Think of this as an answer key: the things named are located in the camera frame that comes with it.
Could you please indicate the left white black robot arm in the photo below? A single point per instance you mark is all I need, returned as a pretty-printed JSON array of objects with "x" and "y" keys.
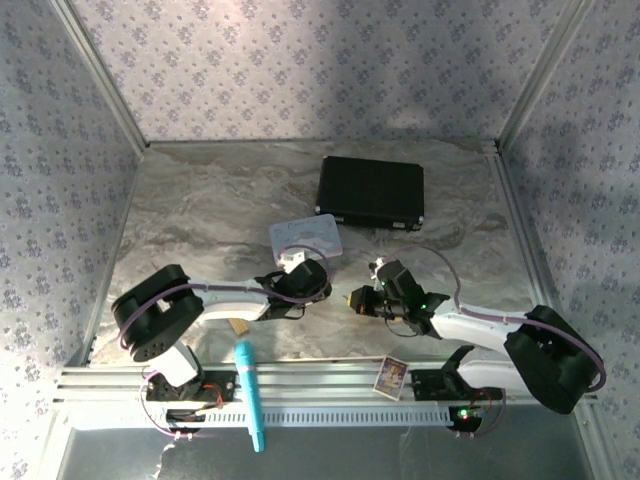
[{"x": 235, "y": 301}]

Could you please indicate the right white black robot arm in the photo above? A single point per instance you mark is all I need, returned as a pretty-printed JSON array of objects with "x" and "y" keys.
[{"x": 475, "y": 331}]

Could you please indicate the small tan object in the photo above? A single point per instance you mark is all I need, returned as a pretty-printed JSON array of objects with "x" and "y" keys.
[{"x": 395, "y": 320}]

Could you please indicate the small wooden block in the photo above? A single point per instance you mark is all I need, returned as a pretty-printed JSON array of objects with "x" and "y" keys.
[{"x": 240, "y": 326}]

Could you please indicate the white plastic card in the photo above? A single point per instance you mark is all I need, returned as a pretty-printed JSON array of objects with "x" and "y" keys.
[{"x": 305, "y": 232}]

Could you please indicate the small picture card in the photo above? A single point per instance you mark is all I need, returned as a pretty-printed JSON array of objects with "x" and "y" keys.
[{"x": 392, "y": 377}]

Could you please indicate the teal marker pen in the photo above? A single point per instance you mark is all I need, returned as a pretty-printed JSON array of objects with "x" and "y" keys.
[{"x": 248, "y": 380}]

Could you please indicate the black hard case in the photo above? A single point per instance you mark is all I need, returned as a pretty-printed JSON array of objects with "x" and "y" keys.
[{"x": 370, "y": 192}]

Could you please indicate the right black controller board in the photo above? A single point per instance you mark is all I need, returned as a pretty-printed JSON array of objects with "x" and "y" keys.
[{"x": 466, "y": 417}]

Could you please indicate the black controller board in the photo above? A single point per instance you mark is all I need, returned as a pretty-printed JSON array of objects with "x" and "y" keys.
[
  {"x": 185, "y": 417},
  {"x": 466, "y": 417}
]

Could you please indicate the left black controller board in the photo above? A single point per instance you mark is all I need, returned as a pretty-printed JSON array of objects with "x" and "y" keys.
[{"x": 185, "y": 417}]

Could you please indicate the aluminium front rail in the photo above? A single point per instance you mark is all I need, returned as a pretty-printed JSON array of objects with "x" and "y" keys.
[{"x": 320, "y": 382}]

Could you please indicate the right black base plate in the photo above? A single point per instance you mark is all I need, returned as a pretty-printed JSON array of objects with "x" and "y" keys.
[{"x": 427, "y": 385}]

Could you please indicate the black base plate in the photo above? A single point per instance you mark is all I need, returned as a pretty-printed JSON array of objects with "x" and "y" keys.
[
  {"x": 427, "y": 385},
  {"x": 220, "y": 387}
]

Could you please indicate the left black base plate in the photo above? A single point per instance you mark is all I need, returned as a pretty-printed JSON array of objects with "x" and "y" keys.
[{"x": 220, "y": 387}]

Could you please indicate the right aluminium side rail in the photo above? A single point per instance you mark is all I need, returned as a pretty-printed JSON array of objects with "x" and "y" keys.
[{"x": 522, "y": 240}]

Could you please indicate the aluminium side rail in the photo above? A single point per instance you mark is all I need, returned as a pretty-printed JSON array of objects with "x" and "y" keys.
[
  {"x": 107, "y": 260},
  {"x": 522, "y": 240}
]

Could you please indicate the left aluminium side rail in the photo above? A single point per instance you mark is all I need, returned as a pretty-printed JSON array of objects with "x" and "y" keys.
[{"x": 107, "y": 260}]

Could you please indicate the right aluminium corner post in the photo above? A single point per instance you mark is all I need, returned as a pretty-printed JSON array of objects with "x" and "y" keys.
[{"x": 542, "y": 75}]

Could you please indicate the aluminium corner post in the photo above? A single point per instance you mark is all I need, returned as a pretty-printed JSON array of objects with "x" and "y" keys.
[
  {"x": 105, "y": 80},
  {"x": 542, "y": 75}
]

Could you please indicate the left aluminium corner post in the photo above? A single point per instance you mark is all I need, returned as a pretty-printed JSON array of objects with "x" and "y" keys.
[{"x": 105, "y": 80}]

